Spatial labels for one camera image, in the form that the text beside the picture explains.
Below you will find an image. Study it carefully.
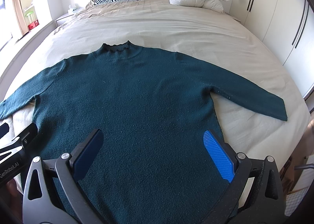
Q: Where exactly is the beige bed sheet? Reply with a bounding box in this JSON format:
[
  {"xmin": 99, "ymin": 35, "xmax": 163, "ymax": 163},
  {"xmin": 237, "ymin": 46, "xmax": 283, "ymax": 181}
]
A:
[{"xmin": 1, "ymin": 0, "xmax": 310, "ymax": 167}]

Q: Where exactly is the green item on shelf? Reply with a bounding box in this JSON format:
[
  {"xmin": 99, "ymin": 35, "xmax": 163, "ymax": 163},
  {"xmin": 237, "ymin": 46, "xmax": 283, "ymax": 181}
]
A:
[{"xmin": 25, "ymin": 10, "xmax": 35, "ymax": 25}]

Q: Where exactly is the dark green knit sweater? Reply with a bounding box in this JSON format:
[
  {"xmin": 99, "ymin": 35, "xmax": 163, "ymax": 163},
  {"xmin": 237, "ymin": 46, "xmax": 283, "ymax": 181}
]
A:
[{"xmin": 1, "ymin": 42, "xmax": 287, "ymax": 223}]

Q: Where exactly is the white wardrobe with black handles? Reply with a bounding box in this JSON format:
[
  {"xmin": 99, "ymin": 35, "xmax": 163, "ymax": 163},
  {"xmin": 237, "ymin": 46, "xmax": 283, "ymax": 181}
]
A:
[{"xmin": 230, "ymin": 0, "xmax": 313, "ymax": 99}]

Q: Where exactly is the red box on shelf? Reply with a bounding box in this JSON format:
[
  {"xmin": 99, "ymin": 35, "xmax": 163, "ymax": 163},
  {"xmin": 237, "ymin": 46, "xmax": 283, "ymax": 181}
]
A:
[{"xmin": 28, "ymin": 19, "xmax": 39, "ymax": 30}]

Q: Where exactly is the white wire basket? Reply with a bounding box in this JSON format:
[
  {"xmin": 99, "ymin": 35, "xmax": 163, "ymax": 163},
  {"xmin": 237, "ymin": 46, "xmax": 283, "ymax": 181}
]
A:
[{"xmin": 285, "ymin": 155, "xmax": 313, "ymax": 217}]

